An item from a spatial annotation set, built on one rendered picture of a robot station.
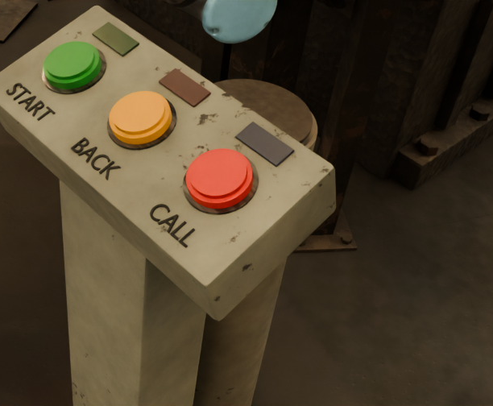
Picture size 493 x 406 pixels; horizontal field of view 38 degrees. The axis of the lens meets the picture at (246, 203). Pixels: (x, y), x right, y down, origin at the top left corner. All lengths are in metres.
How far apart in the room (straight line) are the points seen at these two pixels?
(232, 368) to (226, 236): 0.42
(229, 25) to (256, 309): 0.31
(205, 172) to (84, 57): 0.14
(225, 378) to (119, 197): 0.42
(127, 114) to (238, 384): 0.46
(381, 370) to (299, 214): 0.72
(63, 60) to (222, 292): 0.20
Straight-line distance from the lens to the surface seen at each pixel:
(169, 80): 0.49
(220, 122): 0.46
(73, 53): 0.51
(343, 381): 1.10
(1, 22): 1.81
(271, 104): 0.65
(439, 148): 1.47
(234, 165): 0.42
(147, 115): 0.46
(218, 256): 0.40
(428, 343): 1.19
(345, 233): 1.30
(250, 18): 0.81
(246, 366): 0.82
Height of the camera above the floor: 0.88
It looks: 42 degrees down
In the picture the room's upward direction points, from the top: 10 degrees clockwise
